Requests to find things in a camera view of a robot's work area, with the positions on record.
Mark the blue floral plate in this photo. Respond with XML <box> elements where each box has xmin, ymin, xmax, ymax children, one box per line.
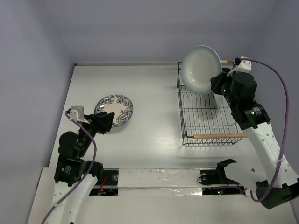
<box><xmin>94</xmin><ymin>94</ymin><xmax>134</xmax><ymax>127</ymax></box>

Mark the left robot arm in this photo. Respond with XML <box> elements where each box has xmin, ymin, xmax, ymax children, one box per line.
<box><xmin>42</xmin><ymin>106</ymin><xmax>115</xmax><ymax>224</ymax></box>

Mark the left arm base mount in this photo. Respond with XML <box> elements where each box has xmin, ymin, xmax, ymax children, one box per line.
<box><xmin>89</xmin><ymin>169</ymin><xmax>119</xmax><ymax>196</ymax></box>

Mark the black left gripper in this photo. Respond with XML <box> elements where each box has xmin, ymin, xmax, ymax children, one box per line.
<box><xmin>78</xmin><ymin>111</ymin><xmax>114</xmax><ymax>156</ymax></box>

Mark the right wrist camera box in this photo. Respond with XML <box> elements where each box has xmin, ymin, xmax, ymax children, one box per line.
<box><xmin>227</xmin><ymin>56</ymin><xmax>252</xmax><ymax>76</ymax></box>

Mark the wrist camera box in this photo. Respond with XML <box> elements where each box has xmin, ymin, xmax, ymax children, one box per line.
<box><xmin>65</xmin><ymin>106</ymin><xmax>90</xmax><ymax>124</ymax></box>
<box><xmin>227</xmin><ymin>56</ymin><xmax>252</xmax><ymax>76</ymax></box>

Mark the white blue-rimmed bowl plate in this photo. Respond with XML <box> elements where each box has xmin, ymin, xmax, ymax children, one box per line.
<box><xmin>181</xmin><ymin>45</ymin><xmax>222</xmax><ymax>95</ymax></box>

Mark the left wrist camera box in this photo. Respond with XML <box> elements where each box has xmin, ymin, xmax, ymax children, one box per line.
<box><xmin>65</xmin><ymin>106</ymin><xmax>90</xmax><ymax>124</ymax></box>

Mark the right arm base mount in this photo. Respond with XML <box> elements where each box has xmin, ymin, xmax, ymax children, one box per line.
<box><xmin>197</xmin><ymin>159</ymin><xmax>246</xmax><ymax>195</ymax></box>

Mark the black wire dish rack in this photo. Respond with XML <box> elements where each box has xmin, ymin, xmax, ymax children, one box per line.
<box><xmin>177</xmin><ymin>62</ymin><xmax>247</xmax><ymax>146</ymax></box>

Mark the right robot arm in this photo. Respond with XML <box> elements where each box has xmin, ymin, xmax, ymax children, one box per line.
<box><xmin>211</xmin><ymin>71</ymin><xmax>299</xmax><ymax>209</ymax></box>

